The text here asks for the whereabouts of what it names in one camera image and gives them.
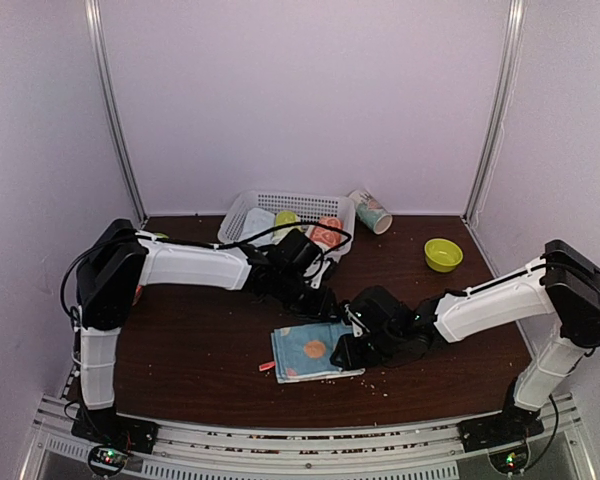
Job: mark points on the white rolled towel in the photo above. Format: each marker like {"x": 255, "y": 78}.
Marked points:
{"x": 258, "y": 220}

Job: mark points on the aluminium frame post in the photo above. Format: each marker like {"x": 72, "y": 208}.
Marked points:
{"x": 98, "y": 42}
{"x": 503, "y": 91}

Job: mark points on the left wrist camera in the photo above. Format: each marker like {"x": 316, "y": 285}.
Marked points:
{"x": 323, "y": 273}

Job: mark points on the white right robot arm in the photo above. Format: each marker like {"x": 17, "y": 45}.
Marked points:
{"x": 561, "y": 282}

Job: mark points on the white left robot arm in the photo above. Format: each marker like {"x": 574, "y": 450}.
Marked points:
{"x": 125, "y": 259}

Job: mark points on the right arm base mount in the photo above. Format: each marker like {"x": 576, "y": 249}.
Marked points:
{"x": 512, "y": 424}

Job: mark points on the blue patterned towel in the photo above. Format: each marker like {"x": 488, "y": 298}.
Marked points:
{"x": 302, "y": 353}

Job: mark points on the front aluminium rail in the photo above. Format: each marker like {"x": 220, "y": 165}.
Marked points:
{"x": 422, "y": 450}

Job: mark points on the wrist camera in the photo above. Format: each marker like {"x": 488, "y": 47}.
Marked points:
{"x": 323, "y": 273}
{"x": 358, "y": 327}

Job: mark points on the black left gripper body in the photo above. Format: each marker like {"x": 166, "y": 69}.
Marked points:
{"x": 300, "y": 303}

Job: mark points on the teal patterned paper cup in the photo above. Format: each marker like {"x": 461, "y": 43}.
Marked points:
{"x": 370, "y": 212}

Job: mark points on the orange bunny towel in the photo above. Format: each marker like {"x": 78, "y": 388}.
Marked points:
{"x": 327, "y": 234}

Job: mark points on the left aluminium frame post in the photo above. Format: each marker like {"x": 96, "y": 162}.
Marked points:
{"x": 98, "y": 42}

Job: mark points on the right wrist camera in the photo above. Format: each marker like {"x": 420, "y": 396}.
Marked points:
{"x": 358, "y": 327}

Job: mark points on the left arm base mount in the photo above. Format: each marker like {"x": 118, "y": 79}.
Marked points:
{"x": 107, "y": 427}

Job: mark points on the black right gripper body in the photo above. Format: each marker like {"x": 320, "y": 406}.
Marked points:
{"x": 384, "y": 346}

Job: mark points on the green bowl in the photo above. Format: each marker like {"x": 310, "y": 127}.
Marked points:
{"x": 442, "y": 255}

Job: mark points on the right aluminium frame post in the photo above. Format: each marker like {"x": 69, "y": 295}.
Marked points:
{"x": 503, "y": 91}

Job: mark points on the green rolled towel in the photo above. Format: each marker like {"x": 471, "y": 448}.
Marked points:
{"x": 286, "y": 217}

